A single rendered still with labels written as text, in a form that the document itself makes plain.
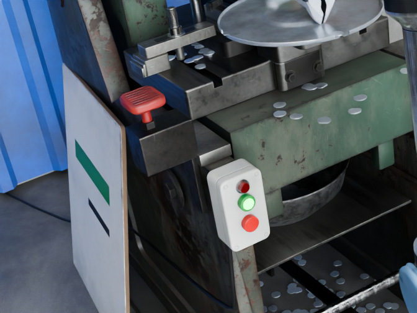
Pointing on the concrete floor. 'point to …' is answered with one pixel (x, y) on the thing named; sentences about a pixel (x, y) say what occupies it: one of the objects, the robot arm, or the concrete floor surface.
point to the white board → (97, 195)
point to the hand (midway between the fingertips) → (322, 17)
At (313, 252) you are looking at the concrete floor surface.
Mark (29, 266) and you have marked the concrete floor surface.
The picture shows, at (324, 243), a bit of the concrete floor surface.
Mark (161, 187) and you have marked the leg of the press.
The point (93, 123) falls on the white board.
